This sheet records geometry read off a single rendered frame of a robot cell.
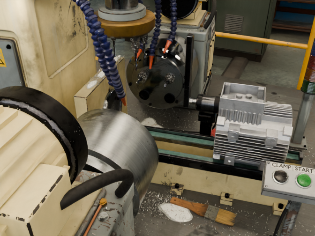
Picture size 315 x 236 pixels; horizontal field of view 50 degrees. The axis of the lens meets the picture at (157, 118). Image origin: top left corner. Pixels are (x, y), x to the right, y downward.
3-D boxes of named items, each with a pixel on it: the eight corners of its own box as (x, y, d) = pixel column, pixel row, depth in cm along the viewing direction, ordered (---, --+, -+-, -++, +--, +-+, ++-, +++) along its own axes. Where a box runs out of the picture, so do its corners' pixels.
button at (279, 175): (272, 183, 78) (273, 180, 76) (273, 171, 79) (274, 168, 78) (286, 185, 77) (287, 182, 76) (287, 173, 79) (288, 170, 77)
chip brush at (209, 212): (168, 206, 105) (168, 204, 104) (174, 195, 109) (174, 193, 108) (233, 227, 98) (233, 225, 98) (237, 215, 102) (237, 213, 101)
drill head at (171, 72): (119, 115, 128) (115, 53, 114) (150, 71, 161) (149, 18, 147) (184, 125, 122) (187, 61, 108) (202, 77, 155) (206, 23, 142)
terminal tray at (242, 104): (217, 120, 96) (219, 98, 92) (221, 102, 105) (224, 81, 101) (260, 126, 93) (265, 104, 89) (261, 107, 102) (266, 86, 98)
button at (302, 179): (295, 187, 77) (296, 184, 75) (296, 174, 78) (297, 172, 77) (309, 189, 76) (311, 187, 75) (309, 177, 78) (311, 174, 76)
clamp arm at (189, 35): (181, 106, 117) (184, 35, 104) (183, 102, 120) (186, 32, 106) (191, 108, 117) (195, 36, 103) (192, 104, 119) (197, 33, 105)
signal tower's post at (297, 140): (285, 146, 130) (312, 42, 108) (284, 135, 137) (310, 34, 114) (307, 150, 129) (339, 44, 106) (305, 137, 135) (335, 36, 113)
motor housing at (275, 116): (210, 170, 101) (216, 116, 91) (218, 135, 116) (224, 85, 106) (280, 183, 96) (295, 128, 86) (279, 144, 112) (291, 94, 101)
